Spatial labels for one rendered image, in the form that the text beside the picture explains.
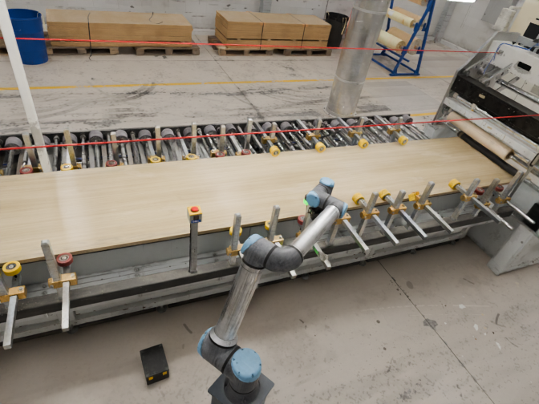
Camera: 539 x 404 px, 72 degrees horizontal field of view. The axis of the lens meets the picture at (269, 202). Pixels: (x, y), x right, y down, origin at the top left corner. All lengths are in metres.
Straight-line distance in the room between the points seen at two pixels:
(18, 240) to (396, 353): 2.75
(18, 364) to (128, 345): 0.69
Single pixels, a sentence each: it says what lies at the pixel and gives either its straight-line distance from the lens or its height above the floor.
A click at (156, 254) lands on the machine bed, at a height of 0.69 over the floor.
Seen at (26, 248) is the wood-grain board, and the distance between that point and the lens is 2.49.
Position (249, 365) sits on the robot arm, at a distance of 1.94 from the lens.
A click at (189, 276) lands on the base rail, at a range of 2.43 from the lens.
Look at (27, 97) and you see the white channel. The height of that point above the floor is 1.46.
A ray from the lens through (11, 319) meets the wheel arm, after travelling 2.30.
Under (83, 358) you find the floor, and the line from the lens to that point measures 3.03.
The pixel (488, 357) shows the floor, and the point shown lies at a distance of 3.71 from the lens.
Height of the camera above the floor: 2.60
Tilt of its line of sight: 39 degrees down
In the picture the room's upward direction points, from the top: 11 degrees clockwise
